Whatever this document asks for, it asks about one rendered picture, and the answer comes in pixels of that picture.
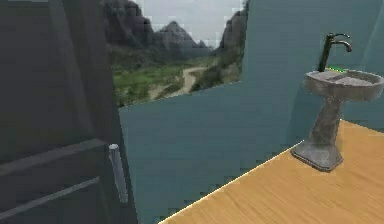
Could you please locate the green soap bar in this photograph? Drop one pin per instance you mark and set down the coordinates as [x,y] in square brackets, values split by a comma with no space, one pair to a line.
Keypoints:
[337,69]

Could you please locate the window with mountain view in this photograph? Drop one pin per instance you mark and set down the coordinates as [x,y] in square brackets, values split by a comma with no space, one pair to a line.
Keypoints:
[180,46]

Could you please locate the grey stone pedestal sink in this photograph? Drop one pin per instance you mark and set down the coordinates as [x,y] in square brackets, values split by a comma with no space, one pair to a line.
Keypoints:
[328,113]

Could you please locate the black sink faucet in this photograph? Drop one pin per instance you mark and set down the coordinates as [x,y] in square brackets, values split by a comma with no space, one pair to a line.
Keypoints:
[328,50]

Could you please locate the dark grey room door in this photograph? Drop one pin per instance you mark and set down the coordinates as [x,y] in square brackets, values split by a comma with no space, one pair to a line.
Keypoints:
[50,100]

